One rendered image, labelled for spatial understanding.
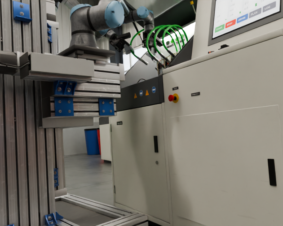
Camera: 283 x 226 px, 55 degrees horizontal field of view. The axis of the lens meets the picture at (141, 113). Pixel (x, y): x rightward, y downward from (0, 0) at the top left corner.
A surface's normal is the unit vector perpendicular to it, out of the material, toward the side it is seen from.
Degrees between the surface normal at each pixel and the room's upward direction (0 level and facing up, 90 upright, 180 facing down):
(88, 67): 90
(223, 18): 76
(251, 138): 90
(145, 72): 90
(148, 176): 90
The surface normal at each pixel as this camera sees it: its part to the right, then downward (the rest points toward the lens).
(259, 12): -0.82, -0.22
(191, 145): -0.83, 0.02
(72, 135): 0.66, -0.09
